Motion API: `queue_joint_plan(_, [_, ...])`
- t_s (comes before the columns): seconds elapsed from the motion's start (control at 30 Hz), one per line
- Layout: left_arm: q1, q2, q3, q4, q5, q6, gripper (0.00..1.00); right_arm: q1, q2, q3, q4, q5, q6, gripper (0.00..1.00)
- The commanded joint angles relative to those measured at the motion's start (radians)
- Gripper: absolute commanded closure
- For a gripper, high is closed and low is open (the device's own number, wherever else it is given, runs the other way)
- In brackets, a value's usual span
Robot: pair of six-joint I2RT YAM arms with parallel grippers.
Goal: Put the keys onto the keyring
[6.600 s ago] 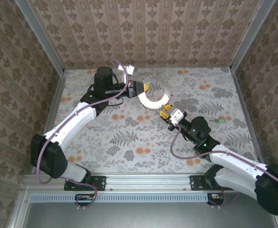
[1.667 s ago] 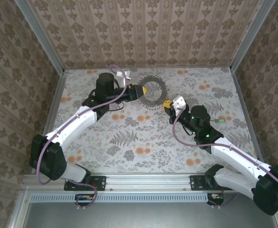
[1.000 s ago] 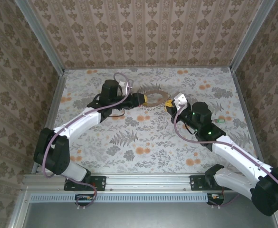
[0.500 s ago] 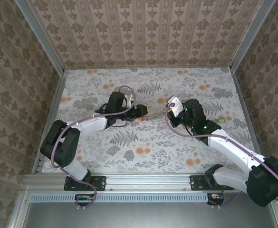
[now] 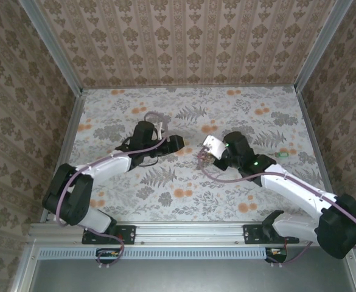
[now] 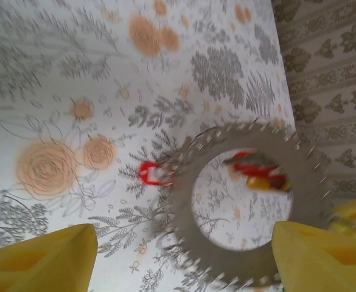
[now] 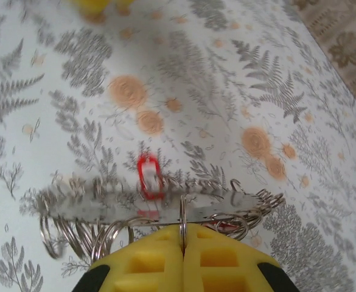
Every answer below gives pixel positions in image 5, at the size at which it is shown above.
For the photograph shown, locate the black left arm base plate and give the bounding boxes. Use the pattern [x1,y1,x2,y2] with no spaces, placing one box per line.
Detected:
[82,224,136,245]

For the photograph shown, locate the white slotted cable duct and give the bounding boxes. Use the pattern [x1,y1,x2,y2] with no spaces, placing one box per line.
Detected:
[39,246,268,260]

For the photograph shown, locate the thin aluminium table edge rail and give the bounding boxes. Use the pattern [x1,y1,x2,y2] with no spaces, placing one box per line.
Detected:
[82,86,297,91]

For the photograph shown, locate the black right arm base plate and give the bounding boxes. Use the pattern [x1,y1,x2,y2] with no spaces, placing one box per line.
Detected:
[243,224,300,245]

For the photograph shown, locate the aluminium frame post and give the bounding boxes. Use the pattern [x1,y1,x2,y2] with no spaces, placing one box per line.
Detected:
[294,0,354,94]
[18,0,85,96]

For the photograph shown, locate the aluminium side rail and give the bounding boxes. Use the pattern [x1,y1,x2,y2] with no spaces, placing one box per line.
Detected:
[40,90,88,224]
[295,89,345,222]

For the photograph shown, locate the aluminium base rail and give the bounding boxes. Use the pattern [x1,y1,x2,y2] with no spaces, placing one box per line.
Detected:
[28,221,354,246]

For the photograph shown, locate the grey sheet metal panel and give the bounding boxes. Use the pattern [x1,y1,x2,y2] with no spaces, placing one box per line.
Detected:
[28,258,356,292]

